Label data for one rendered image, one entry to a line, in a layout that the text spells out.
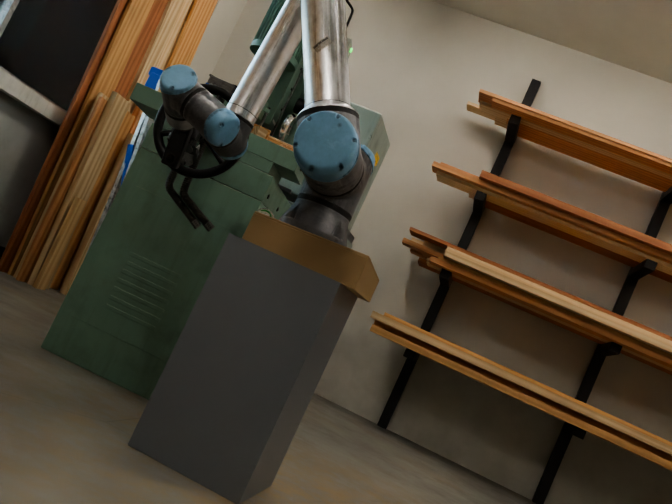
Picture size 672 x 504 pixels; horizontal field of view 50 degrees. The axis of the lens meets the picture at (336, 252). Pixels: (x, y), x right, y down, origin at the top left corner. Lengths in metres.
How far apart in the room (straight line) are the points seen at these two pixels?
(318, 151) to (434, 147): 3.21
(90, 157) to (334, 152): 2.35
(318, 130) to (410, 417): 3.15
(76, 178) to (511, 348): 2.68
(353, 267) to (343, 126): 0.33
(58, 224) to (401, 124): 2.29
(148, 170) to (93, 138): 1.45
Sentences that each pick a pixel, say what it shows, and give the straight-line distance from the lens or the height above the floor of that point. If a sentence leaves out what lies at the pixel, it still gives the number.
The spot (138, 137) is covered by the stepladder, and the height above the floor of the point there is 0.83.
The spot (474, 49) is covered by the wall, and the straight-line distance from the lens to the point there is 5.07.
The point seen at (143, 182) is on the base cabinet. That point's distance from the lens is 2.43.
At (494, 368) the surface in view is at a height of 0.60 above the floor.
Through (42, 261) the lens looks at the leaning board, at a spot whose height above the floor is 0.13.
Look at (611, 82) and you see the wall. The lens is 5.06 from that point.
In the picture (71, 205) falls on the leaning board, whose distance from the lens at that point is 3.80.
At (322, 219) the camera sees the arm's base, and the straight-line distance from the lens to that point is 1.79.
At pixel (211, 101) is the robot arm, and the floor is 0.82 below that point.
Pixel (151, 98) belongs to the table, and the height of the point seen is 0.87.
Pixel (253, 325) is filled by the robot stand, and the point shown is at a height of 0.38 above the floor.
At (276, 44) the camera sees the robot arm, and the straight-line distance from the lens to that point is 1.99.
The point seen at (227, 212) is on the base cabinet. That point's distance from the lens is 2.34.
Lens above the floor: 0.46
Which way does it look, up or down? 5 degrees up
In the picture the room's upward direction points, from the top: 25 degrees clockwise
